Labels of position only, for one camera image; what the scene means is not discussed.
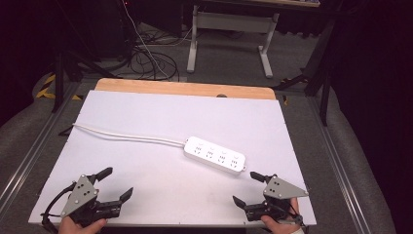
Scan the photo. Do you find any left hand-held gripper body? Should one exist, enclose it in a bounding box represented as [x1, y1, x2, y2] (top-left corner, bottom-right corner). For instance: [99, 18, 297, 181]
[60, 174, 123, 228]

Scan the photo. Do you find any white desk frame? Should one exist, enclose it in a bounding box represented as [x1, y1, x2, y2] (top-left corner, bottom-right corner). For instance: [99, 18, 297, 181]
[185, 4, 281, 79]

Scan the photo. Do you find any person's left hand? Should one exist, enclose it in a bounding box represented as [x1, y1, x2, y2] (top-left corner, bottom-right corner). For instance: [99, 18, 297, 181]
[57, 215, 108, 234]

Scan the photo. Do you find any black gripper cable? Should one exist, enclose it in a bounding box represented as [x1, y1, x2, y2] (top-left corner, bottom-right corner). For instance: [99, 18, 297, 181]
[40, 181, 78, 234]
[282, 208, 309, 228]

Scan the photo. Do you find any person's right hand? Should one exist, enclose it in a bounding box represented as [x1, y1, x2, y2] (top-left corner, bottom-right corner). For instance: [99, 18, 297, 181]
[260, 197, 306, 234]

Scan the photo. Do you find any white power strip cable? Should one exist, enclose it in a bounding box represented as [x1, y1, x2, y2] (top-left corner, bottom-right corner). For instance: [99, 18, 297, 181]
[71, 123, 187, 148]

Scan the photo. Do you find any tangle of black floor cables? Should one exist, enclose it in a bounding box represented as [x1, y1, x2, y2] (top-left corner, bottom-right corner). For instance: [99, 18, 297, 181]
[129, 19, 199, 82]

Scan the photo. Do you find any white floor cable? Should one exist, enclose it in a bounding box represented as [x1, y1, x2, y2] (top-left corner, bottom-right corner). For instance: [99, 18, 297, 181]
[120, 0, 193, 82]

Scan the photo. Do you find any white power strip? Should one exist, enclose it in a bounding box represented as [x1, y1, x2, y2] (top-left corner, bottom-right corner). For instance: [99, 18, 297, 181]
[183, 136, 247, 176]

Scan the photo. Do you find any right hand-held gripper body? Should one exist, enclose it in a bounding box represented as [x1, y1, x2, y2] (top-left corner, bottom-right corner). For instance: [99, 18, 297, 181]
[244, 175, 310, 223]

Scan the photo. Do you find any yellow black floor tape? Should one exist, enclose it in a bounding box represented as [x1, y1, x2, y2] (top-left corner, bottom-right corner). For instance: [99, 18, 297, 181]
[34, 73, 84, 101]

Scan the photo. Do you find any black metal stand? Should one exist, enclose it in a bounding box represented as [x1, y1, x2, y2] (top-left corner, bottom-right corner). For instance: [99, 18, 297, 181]
[272, 13, 339, 127]
[52, 0, 124, 114]

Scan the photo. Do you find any aluminium rail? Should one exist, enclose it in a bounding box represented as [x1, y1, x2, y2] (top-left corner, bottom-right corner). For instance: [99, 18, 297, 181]
[306, 96, 373, 234]
[0, 81, 82, 213]

